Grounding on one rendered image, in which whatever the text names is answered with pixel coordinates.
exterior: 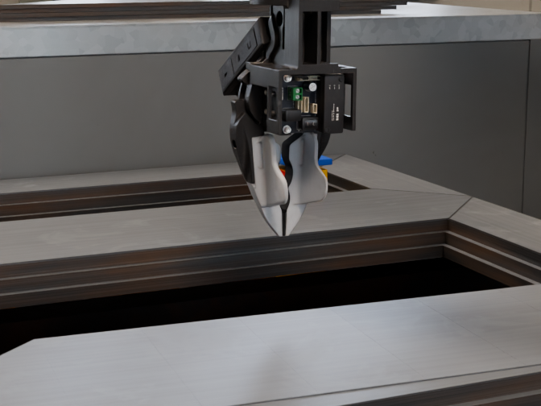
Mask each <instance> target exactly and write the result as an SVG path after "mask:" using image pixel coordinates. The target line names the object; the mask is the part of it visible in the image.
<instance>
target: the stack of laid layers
mask: <svg viewBox="0 0 541 406"><path fill-rule="evenodd" d="M361 189H369V188H366V187H363V186H361V185H359V184H355V183H353V182H351V181H348V180H345V179H342V178H340V177H338V176H334V175H332V174H329V173H328V193H333V192H342V191H351V190H361ZM252 199H253V197H252V195H251V192H250V190H249V187H248V185H247V183H246V181H245V180H244V178H243V175H238V176H219V177H208V178H198V179H188V180H169V181H158V182H148V183H137V184H118V185H108V186H97V187H88V188H68V189H57V190H48V191H37V192H27V193H7V194H0V222H8V221H18V220H27V219H36V218H53V217H63V216H72V215H81V214H91V213H108V212H117V211H126V210H136V209H153V208H162V207H171V206H181V205H198V204H207V203H216V202H226V201H243V200H252ZM438 257H444V258H446V259H449V260H451V261H453V262H455V263H458V264H460V265H462V266H464V267H467V268H469V269H471V270H474V271H476V272H478V273H481V274H482V275H484V276H488V277H489V278H491V279H494V280H496V281H498V282H501V283H503V284H505V285H508V286H510V287H518V286H526V285H532V284H541V254H539V253H536V252H534V251H530V250H528V249H526V248H523V247H521V246H518V245H515V244H513V243H511V242H507V241H505V240H502V239H500V238H496V237H494V236H492V235H489V234H486V233H484V232H481V231H479V230H475V229H474V228H471V227H468V226H465V225H462V224H460V223H458V222H455V221H452V220H450V219H449V218H448V219H440V220H432V221H424V222H409V223H401V224H393V225H385V226H370V227H362V228H354V229H346V230H331V231H324V232H315V233H307V234H293V235H288V236H277V237H269V238H254V239H246V240H237V241H230V242H215V243H207V244H199V245H191V246H176V247H168V248H160V249H152V250H144V251H129V252H121V253H113V254H105V255H90V256H82V257H75V258H66V259H52V260H44V261H35V262H28V263H12V264H5V265H0V309H8V308H15V307H23V306H29V305H42V304H49V303H56V302H63V301H70V300H83V299H90V298H98V297H104V296H117V295H125V294H131V293H139V292H151V291H158V290H165V289H173V288H186V287H192V286H200V285H206V284H219V283H227V282H234V281H240V280H253V279H261V278H267V277H275V276H288V275H294V274H302V273H309V272H316V271H329V270H336V269H342V268H350V267H363V266H369V265H377V264H384V263H397V262H404V261H411V260H418V259H431V258H438ZM242 406H541V366H534V367H524V368H517V369H511V370H504V371H493V372H487V373H481V374H475V375H463V376H457V377H451V378H445V379H433V380H427V381H421V382H415V383H404V384H398V385H391V386H385V387H374V388H368V389H361V390H356V391H344V392H338V393H332V394H326V395H319V396H308V397H302V398H295V399H289V400H278V401H272V402H266V403H260V404H248V405H242Z"/></svg>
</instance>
